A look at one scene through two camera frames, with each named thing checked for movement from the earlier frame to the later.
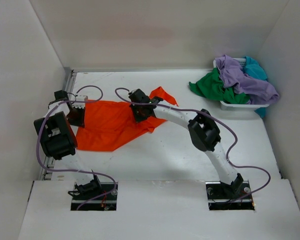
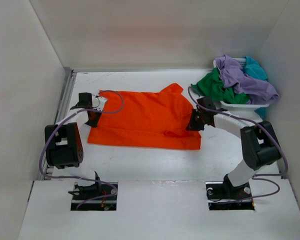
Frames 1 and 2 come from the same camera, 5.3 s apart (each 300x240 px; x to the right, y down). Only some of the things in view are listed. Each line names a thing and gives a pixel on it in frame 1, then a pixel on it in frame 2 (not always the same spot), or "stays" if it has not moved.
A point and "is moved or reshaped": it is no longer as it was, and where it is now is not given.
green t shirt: [211, 85] stays
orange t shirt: [108, 125] is moved or reshaped
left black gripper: [80, 122] → [95, 123]
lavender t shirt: [234, 76] stays
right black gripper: [138, 118] → [192, 125]
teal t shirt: [254, 70] stays
